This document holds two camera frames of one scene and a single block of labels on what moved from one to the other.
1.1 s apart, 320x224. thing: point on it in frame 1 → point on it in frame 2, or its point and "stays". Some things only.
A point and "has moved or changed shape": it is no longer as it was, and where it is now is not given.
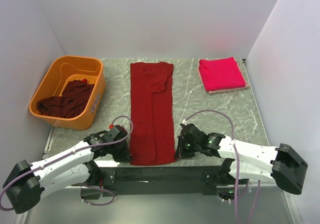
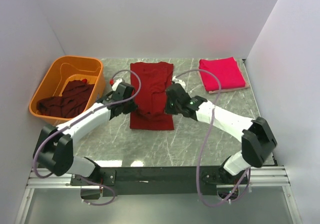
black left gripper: x=124 y=156 → x=133 y=106
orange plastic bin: x=72 y=94 stays
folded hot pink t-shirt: x=221 y=73 stays
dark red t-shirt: x=152 y=135 has moved or changed shape
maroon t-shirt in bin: x=72 y=102 stays
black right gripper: x=181 y=152 → x=168 y=110
